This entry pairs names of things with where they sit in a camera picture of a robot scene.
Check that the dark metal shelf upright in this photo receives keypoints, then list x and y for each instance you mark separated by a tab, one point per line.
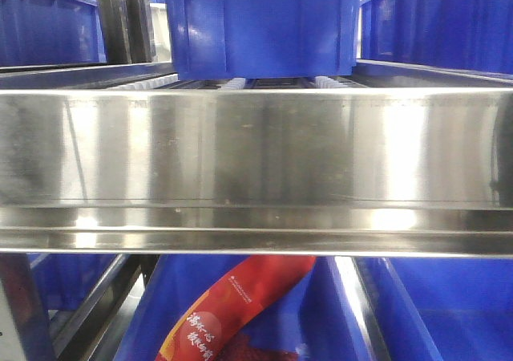
127	31

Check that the red snack bag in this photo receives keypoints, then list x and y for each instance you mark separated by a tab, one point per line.
232	302

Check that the blue bin upper centre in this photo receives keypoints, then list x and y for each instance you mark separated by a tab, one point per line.
262	39

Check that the blue bin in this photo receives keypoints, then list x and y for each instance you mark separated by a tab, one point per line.
313	321
441	308
64	280
474	35
50	32
262	39

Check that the blue bin lower centre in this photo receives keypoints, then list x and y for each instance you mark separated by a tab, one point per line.
313	321

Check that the steel lane divider lower right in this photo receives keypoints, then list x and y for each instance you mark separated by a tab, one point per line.
369	338

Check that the steel lane divider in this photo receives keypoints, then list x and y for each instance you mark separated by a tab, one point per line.
95	329
369	338

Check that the blue bin lower left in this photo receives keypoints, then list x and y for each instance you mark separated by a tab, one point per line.
64	280

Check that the blue bin lower right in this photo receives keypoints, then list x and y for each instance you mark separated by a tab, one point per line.
441	308

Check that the blue bin upper left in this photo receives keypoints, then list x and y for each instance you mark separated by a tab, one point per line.
50	32

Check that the steel lane divider lower left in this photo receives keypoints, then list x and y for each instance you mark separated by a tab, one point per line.
95	329

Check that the blue bin upper right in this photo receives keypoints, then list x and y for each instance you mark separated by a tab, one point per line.
474	35

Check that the stainless steel shelf front rail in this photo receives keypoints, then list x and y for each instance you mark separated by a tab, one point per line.
357	171

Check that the grey shelf post lower left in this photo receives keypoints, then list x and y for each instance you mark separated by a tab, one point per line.
24	323

